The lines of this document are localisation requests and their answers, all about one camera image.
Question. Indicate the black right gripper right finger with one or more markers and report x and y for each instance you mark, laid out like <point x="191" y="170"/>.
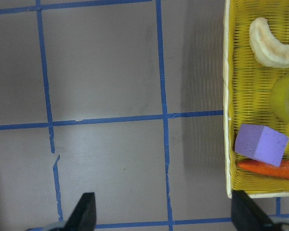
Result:
<point x="246" y="215"/>

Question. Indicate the clear yellow tape roll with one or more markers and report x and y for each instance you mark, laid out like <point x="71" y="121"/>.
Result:
<point x="280" y="98"/>

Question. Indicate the yellow woven tray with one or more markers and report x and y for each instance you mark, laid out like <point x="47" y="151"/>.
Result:
<point x="247" y="88"/>

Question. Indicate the purple foam cube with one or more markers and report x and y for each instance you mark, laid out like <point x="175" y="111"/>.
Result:
<point x="261" y="143"/>

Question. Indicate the orange toy carrot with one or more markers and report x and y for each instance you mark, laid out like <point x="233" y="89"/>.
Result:
<point x="261" y="168"/>

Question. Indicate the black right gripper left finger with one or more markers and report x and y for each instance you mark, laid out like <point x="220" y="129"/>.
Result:
<point x="83" y="217"/>

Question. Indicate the pale banana slice toy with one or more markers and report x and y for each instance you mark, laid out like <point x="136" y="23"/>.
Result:
<point x="267" y="49"/>

